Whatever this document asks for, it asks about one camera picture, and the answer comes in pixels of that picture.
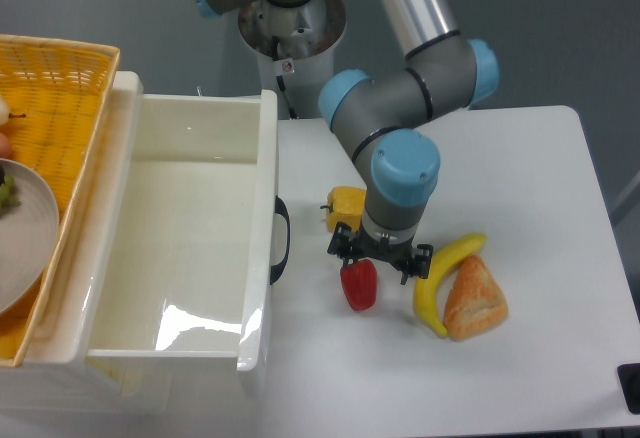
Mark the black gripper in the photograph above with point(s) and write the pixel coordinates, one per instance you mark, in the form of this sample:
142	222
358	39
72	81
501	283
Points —
350	247

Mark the red bell pepper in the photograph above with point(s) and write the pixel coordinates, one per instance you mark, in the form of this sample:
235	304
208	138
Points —
359	284

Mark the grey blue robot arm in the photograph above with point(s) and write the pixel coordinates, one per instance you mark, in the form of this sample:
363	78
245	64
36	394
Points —
375	121

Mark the yellow bell pepper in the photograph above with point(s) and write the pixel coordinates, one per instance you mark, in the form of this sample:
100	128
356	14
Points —
344	204

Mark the yellow banana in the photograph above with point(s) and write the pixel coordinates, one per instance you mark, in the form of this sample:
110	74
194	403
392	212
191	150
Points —
443	263

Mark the brown bread pastry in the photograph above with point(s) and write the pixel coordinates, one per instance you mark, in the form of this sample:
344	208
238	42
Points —
475	303

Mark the white open drawer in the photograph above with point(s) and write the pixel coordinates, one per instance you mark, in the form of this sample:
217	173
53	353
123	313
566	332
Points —
185	296

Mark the black corner device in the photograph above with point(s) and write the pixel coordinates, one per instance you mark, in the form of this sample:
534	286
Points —
629	378

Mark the white drawer cabinet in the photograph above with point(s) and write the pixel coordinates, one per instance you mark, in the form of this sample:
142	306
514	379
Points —
57	373

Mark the grey ribbed plate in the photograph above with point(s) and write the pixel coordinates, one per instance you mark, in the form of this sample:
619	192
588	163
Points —
29	231

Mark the yellow woven basket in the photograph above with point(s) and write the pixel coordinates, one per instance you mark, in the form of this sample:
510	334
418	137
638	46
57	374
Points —
57	91

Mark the green grapes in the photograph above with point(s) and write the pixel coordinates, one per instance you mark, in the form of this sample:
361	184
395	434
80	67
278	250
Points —
8	194

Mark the pink peach fruit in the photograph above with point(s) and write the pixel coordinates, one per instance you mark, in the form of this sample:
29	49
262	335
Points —
6	149

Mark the pale pear with stem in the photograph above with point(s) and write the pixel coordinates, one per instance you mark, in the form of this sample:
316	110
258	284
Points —
6	113

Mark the black drawer handle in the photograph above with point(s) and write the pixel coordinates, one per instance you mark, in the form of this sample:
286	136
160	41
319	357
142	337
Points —
281	240

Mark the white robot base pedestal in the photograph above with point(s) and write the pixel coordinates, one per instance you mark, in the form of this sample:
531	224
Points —
294	50

